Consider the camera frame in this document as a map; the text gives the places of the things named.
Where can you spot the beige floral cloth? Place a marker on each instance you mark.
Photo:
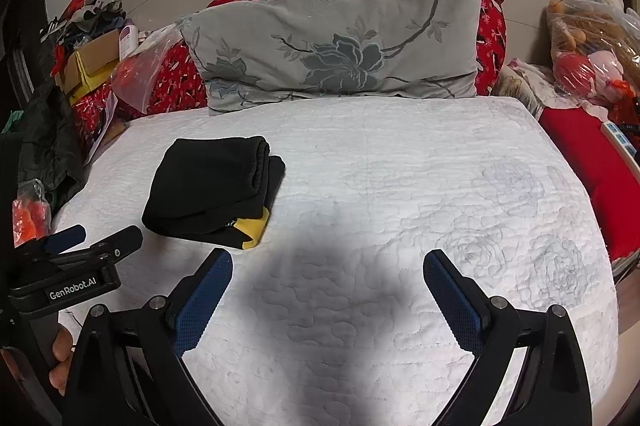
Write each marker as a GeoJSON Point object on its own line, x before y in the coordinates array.
{"type": "Point", "coordinates": [520, 81]}

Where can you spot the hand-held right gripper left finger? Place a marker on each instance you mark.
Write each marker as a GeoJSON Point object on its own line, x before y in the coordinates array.
{"type": "Point", "coordinates": [202, 301]}

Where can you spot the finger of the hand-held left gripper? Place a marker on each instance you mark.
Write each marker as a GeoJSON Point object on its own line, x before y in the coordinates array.
{"type": "Point", "coordinates": [67, 236]}
{"type": "Point", "coordinates": [122, 241]}

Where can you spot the grey floral pillow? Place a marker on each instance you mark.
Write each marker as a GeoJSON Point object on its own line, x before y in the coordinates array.
{"type": "Point", "coordinates": [250, 31]}

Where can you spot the yellow box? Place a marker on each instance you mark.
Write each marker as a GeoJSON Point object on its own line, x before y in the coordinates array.
{"type": "Point", "coordinates": [82, 81]}

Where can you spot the dark green jacket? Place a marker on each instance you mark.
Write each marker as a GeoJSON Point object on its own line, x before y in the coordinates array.
{"type": "Point", "coordinates": [50, 141]}

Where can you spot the white quilted bed cover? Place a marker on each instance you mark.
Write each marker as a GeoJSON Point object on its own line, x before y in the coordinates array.
{"type": "Point", "coordinates": [400, 156]}

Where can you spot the clear plastic bag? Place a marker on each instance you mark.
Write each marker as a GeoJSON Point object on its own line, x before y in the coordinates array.
{"type": "Point", "coordinates": [145, 71]}

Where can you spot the clear bag of plush toys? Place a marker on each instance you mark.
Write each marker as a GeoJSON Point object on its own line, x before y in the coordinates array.
{"type": "Point", "coordinates": [585, 56]}

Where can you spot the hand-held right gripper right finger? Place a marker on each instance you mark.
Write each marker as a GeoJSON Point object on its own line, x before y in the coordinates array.
{"type": "Point", "coordinates": [452, 301]}

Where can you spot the pile of mixed clothes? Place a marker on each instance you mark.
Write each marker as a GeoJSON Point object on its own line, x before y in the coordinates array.
{"type": "Point", "coordinates": [90, 14]}

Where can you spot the brown cardboard box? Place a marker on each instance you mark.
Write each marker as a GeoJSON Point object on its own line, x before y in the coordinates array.
{"type": "Point", "coordinates": [97, 54]}

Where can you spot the black pants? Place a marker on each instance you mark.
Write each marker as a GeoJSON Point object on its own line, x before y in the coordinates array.
{"type": "Point", "coordinates": [210, 176]}

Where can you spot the white power strip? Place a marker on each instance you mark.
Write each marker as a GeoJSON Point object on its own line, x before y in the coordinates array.
{"type": "Point", "coordinates": [620, 139]}

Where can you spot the person's left hand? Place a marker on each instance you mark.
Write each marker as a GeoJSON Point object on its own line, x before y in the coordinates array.
{"type": "Point", "coordinates": [61, 356]}

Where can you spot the bag of orange packets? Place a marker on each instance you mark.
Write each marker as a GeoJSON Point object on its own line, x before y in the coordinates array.
{"type": "Point", "coordinates": [30, 216]}

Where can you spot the white purple bottle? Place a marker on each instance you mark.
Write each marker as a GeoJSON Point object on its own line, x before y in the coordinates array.
{"type": "Point", "coordinates": [128, 39]}

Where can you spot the plain red blanket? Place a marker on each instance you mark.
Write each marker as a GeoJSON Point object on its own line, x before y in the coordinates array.
{"type": "Point", "coordinates": [600, 176]}

